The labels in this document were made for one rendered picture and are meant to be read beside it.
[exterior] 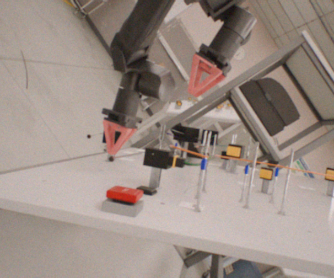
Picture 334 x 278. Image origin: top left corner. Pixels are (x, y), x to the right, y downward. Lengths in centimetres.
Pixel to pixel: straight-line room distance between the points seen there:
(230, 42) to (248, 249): 43
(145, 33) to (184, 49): 763
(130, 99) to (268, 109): 112
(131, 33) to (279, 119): 123
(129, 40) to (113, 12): 789
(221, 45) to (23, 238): 59
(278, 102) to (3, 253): 142
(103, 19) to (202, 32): 230
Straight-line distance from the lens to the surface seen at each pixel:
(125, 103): 79
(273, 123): 182
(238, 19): 78
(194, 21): 840
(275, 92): 183
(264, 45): 851
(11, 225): 85
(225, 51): 76
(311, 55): 181
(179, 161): 77
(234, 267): 538
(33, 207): 58
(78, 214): 55
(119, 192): 57
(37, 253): 87
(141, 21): 71
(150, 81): 76
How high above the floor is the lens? 129
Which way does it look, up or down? 9 degrees down
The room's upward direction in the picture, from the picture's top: 57 degrees clockwise
